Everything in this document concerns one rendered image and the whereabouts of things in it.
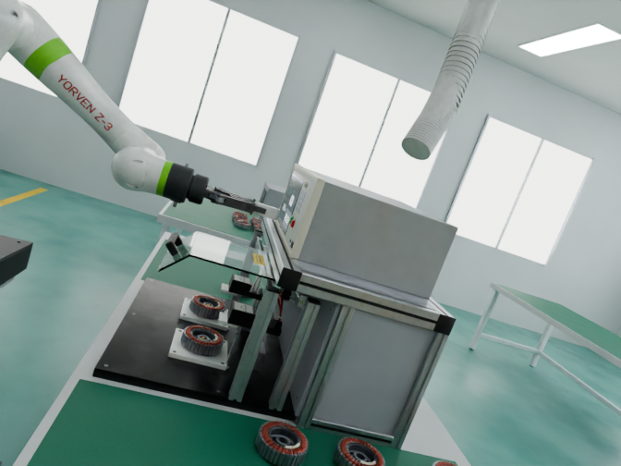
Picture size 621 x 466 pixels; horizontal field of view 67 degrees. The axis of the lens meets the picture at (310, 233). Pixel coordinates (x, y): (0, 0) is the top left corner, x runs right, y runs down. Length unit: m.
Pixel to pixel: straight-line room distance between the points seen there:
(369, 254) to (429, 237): 0.16
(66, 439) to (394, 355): 0.71
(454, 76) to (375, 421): 1.87
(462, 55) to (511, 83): 4.28
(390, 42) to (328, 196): 5.26
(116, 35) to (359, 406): 5.43
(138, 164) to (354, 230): 0.55
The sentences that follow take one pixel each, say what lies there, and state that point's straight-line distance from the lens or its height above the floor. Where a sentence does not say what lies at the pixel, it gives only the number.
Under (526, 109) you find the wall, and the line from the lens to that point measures 7.06.
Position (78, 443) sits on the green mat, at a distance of 1.00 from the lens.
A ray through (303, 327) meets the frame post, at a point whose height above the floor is 0.99.
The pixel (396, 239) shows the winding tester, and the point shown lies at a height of 1.24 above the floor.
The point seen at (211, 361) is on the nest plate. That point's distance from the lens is 1.28.
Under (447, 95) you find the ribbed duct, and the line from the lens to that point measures 2.58.
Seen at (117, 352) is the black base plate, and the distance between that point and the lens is 1.24.
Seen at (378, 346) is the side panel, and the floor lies 0.99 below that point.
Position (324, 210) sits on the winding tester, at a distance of 1.13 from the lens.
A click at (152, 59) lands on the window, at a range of 6.03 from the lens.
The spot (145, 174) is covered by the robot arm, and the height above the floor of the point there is 1.19.
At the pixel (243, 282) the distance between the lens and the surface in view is 1.49.
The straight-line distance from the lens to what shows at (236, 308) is 1.27.
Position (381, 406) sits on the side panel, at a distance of 1.25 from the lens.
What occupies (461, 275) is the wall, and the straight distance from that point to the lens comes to 7.00.
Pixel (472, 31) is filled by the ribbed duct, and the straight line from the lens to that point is 2.77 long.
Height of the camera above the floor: 1.37
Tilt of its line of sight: 9 degrees down
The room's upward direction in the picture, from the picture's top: 20 degrees clockwise
